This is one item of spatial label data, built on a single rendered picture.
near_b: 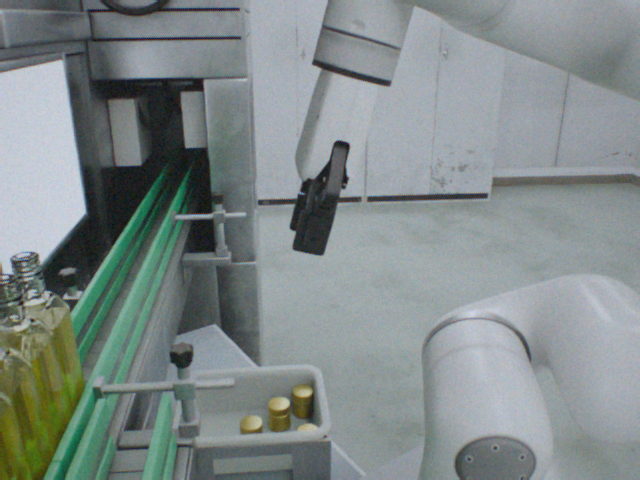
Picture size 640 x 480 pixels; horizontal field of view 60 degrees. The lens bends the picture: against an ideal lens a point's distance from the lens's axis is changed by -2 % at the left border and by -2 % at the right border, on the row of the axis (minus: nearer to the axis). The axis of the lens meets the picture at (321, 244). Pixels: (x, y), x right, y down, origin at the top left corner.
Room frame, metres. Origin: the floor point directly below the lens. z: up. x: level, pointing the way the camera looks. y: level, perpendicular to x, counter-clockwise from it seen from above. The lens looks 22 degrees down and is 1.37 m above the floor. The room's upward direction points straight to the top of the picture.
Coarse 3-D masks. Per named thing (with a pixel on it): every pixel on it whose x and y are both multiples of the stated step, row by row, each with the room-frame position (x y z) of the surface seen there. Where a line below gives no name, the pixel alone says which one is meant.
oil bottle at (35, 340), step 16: (32, 320) 0.49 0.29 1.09; (0, 336) 0.46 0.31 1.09; (16, 336) 0.47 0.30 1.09; (32, 336) 0.47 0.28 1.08; (48, 336) 0.50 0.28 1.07; (32, 352) 0.46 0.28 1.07; (48, 352) 0.49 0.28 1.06; (32, 368) 0.46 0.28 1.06; (48, 368) 0.48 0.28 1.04; (48, 384) 0.47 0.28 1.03; (64, 384) 0.51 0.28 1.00; (48, 400) 0.46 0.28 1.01; (64, 400) 0.50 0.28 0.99; (48, 416) 0.46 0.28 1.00; (64, 416) 0.49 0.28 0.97; (48, 432) 0.46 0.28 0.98
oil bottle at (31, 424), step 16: (16, 352) 0.44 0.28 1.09; (0, 368) 0.41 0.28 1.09; (16, 368) 0.42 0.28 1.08; (0, 384) 0.40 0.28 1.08; (16, 384) 0.41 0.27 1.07; (32, 384) 0.44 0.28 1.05; (16, 400) 0.41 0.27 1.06; (32, 400) 0.43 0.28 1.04; (16, 416) 0.40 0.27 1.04; (32, 416) 0.43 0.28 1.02; (32, 432) 0.42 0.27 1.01; (32, 448) 0.41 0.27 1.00; (48, 448) 0.44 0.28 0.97; (32, 464) 0.41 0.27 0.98; (48, 464) 0.44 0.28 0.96
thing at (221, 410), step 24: (240, 384) 0.77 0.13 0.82; (264, 384) 0.77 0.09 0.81; (288, 384) 0.77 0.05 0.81; (312, 384) 0.77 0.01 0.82; (216, 408) 0.76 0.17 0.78; (240, 408) 0.76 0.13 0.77; (264, 408) 0.76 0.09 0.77; (216, 432) 0.71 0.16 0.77; (264, 432) 0.71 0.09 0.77; (288, 432) 0.62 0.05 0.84; (312, 432) 0.62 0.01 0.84
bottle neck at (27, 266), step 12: (24, 252) 0.55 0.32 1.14; (36, 252) 0.55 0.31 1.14; (12, 264) 0.53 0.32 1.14; (24, 264) 0.53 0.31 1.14; (36, 264) 0.54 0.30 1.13; (24, 276) 0.53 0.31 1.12; (36, 276) 0.53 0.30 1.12; (24, 288) 0.53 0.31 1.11; (36, 288) 0.53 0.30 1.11; (36, 300) 0.53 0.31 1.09
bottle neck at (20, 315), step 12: (0, 276) 0.49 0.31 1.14; (12, 276) 0.49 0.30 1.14; (0, 288) 0.47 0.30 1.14; (12, 288) 0.48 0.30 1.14; (0, 300) 0.47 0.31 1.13; (12, 300) 0.47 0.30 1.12; (24, 300) 0.49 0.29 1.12; (0, 312) 0.47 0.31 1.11; (12, 312) 0.47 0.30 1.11; (24, 312) 0.48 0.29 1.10; (12, 324) 0.47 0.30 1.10
